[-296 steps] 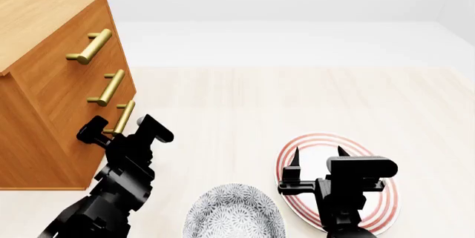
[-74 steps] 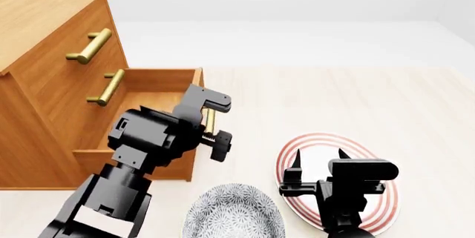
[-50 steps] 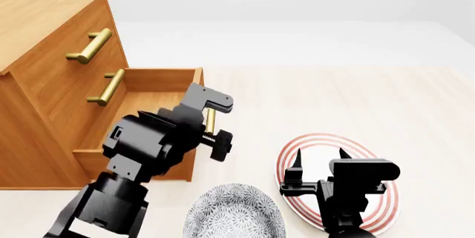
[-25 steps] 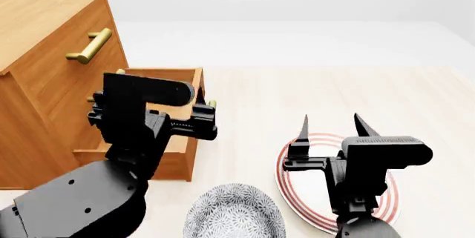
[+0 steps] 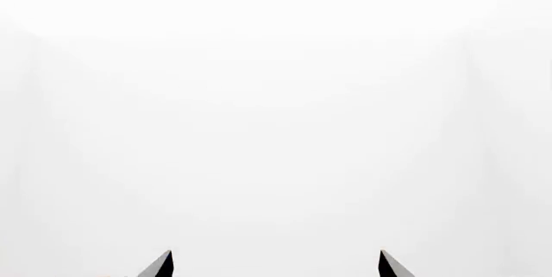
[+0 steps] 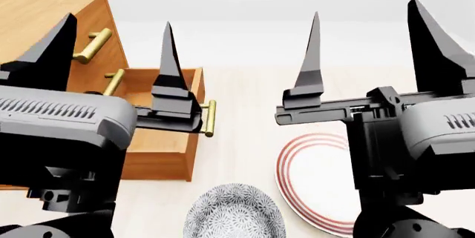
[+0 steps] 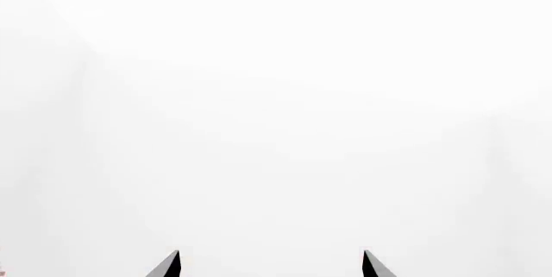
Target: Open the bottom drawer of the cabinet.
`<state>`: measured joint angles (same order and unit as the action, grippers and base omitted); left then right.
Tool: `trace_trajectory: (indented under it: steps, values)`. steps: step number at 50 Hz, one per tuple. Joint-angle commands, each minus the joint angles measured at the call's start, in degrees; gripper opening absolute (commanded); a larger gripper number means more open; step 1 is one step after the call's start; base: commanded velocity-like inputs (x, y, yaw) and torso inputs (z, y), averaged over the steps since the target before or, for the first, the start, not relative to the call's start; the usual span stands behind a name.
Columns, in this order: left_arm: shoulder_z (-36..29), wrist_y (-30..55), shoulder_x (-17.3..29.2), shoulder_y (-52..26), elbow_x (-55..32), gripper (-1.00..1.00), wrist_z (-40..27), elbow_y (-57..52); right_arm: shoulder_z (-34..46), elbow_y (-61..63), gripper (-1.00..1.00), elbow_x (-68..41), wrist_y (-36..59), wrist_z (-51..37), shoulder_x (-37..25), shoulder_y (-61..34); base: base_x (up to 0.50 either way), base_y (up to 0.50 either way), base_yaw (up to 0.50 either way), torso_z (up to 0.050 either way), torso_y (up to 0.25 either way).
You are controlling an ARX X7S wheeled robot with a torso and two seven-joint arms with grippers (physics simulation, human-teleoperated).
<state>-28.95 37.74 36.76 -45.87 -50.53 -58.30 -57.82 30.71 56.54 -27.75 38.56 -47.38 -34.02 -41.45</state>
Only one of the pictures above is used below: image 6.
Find wooden three-drawer cabinet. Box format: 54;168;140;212
0;0;130;191

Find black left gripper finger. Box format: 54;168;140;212
0;12;78;92
151;21;203;120

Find white plate with red rings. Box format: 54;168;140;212
275;133;358;238

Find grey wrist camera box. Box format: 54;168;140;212
0;85;139;151
399;97;475;161

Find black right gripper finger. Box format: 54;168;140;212
407;0;475;96
282;11;325;110

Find open wooden drawer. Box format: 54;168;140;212
113;67;206;182

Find grey patterned bowl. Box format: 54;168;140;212
183;182;287;238

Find long brass drawer handle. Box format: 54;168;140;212
73;27;113;65

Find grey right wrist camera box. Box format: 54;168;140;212
399;97;475;161

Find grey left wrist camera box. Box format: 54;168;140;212
0;85;139;151

